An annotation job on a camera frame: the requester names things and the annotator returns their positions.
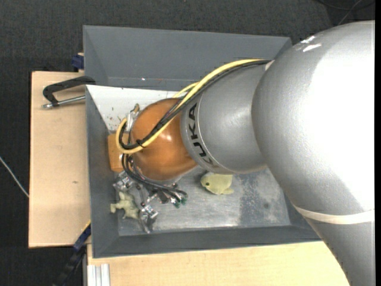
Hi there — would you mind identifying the pale green toy animal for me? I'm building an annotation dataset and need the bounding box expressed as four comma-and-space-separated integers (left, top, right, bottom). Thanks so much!
110, 190, 141, 220

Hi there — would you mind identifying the grey metal bin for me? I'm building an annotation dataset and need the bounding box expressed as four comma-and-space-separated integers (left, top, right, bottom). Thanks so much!
82, 25, 321, 259

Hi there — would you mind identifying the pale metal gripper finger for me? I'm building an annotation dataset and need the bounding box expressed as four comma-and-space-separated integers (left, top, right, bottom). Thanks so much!
138, 203, 160, 234
112, 172, 133, 192

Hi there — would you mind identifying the orange-brown flat block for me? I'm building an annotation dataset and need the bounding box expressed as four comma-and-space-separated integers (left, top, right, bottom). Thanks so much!
107, 133, 133, 173

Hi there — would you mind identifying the pale brown flat board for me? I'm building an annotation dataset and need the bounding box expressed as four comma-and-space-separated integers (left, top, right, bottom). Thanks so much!
28, 70, 92, 249

